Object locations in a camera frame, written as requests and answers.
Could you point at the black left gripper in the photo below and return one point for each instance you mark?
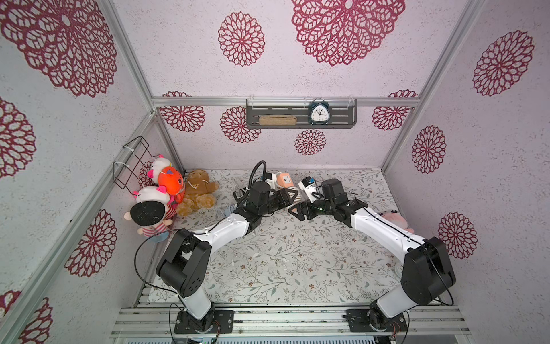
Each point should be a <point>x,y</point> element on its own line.
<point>285,198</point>

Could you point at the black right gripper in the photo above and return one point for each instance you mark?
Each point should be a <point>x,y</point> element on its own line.
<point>311,206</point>

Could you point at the orange power strip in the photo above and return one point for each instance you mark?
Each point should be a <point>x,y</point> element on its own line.
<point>284,181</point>

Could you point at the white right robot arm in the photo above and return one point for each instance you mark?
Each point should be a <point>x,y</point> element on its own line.
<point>427,271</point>

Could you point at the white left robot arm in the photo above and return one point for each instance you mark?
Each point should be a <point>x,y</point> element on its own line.
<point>185,261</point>

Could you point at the pink frog plush toy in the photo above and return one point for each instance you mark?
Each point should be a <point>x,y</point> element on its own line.
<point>395,218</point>

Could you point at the brown teddy bear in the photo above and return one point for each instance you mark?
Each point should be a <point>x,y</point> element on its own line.
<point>199,193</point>

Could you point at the tan pouch on shelf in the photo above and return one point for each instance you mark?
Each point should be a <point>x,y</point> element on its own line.
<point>277,120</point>

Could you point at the orange plush toy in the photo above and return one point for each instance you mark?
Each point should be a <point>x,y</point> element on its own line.
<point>174,183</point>

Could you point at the teal alarm clock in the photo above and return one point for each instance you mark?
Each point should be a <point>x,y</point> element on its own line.
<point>319,113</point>

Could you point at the white pink plush toy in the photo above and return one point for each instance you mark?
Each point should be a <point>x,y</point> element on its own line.
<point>157,166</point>

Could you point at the black faced striped plush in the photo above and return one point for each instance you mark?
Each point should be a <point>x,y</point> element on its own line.
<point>153,212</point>

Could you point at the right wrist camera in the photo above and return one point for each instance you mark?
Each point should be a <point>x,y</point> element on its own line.
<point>308,187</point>

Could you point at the grey wall shelf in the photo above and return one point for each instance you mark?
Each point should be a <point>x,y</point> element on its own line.
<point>344,114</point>

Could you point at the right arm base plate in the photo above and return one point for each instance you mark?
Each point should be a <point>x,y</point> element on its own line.
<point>367,320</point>

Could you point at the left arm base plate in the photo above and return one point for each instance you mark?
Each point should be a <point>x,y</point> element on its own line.
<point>214,322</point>

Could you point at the black wire basket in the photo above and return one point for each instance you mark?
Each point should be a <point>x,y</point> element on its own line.
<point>131,174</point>

